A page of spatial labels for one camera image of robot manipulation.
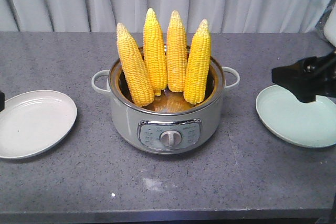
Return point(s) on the yellow corn cob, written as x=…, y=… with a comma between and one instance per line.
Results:
x=154, y=53
x=176, y=53
x=134, y=68
x=198, y=65

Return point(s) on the light green round plate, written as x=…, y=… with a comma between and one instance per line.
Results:
x=310, y=125

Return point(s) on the white round plate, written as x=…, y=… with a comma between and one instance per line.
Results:
x=34, y=122

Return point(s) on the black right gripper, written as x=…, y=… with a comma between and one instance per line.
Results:
x=307, y=77

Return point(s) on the white curtain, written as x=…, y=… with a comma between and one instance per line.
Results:
x=224, y=16

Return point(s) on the grey electric cooking pot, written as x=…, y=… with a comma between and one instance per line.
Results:
x=169, y=125

